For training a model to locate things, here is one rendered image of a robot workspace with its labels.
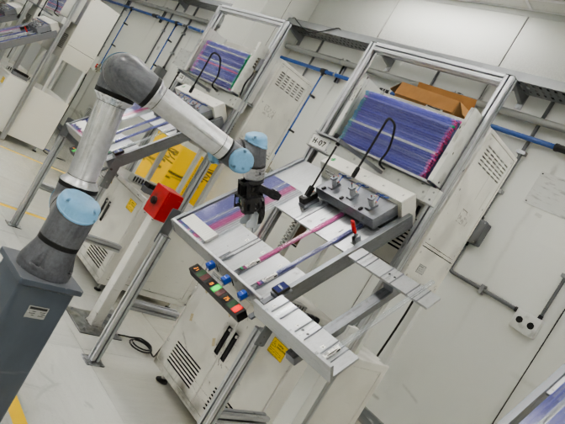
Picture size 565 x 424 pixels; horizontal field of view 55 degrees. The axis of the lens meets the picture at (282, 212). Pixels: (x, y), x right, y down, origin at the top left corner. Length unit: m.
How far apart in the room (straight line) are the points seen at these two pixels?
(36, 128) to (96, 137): 4.66
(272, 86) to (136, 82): 1.90
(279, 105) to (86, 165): 1.94
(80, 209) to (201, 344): 1.12
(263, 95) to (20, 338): 2.15
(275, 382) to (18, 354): 0.94
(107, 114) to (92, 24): 4.63
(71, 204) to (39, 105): 4.74
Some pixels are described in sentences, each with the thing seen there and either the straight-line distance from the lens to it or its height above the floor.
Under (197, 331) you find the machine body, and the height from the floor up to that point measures 0.33.
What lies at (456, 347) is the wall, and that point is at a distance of 3.60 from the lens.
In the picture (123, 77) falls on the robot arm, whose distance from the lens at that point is 1.54.
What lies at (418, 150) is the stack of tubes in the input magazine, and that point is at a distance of 2.25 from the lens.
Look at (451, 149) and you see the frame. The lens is 2.18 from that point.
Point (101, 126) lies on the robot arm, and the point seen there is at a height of 0.97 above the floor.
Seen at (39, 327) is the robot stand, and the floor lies 0.42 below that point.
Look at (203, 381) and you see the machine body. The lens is 2.44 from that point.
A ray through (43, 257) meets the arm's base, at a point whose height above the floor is 0.60.
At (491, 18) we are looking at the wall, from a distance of 4.49.
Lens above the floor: 1.11
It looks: 3 degrees down
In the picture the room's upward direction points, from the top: 31 degrees clockwise
